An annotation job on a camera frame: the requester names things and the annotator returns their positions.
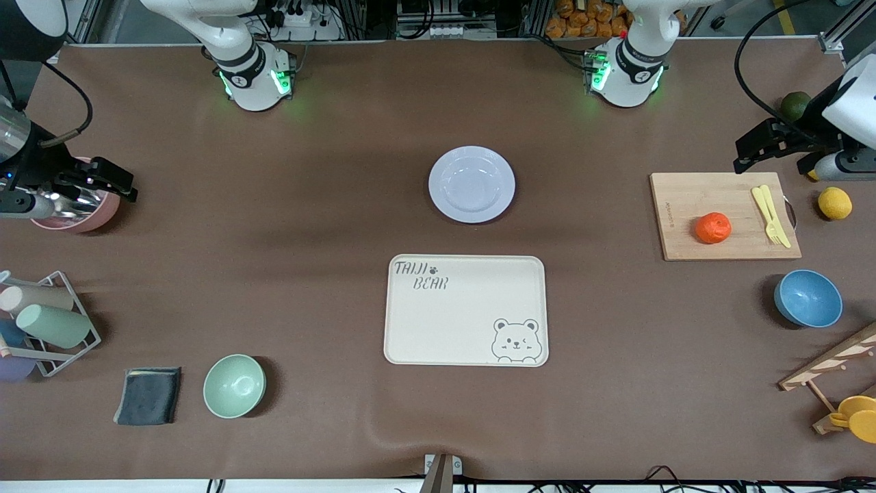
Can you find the dark grey folded cloth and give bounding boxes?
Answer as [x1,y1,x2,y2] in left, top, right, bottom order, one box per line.
[113,367,183,427]

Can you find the dark green lime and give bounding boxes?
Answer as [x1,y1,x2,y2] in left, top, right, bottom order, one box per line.
[780,91,813,124]

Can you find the wooden cutting board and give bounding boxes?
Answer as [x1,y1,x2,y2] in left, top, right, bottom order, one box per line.
[649,172,803,262]

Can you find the beige cup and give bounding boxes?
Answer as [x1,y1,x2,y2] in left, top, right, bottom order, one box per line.
[0,284,75,316]

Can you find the white power strip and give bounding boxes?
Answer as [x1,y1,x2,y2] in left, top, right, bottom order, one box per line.
[270,0,343,42]
[409,24,499,40]

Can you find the pink bowl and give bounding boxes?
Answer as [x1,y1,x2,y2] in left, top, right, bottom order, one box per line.
[31,157,121,233]

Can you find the cream bear print tray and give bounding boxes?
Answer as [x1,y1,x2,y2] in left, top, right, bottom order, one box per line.
[383,255,550,368]

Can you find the blue bowl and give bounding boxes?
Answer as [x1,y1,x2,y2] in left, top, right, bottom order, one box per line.
[774,269,844,329]

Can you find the pale lavender plate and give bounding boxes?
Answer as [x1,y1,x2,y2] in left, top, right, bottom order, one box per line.
[428,145,516,225]

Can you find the bag of oranges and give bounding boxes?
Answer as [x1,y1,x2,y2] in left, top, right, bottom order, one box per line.
[545,0,634,40]

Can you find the blue cup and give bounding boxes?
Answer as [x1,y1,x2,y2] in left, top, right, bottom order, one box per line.
[0,318,28,349]

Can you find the purple cup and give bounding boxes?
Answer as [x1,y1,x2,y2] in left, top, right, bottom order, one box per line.
[0,353,36,382]

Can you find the yellow cup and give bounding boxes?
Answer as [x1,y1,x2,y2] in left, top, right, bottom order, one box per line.
[829,395,876,429]
[849,409,876,444]

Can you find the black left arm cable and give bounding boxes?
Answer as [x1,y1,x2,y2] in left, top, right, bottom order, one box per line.
[734,0,846,148]

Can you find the metal scoop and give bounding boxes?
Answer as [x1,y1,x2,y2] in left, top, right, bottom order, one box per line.
[38,190,100,220]

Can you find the grey wire cup rack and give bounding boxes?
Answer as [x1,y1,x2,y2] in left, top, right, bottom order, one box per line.
[0,270,102,378]

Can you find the yellow plastic fork and knife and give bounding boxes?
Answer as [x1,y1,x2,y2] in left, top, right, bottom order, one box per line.
[760,184,793,249]

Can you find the wooden drying rack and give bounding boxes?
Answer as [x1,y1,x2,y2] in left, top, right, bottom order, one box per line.
[778,322,876,435]

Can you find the mint green bowl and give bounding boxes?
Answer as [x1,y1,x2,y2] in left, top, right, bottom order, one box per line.
[203,353,266,419]

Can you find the orange fruit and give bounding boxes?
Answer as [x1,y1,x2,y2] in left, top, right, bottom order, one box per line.
[695,212,732,245]

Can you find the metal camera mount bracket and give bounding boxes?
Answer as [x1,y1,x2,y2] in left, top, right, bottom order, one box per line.
[419,453,463,493]

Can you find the pale green cup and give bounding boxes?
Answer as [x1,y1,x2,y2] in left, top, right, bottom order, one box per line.
[16,303,92,349]

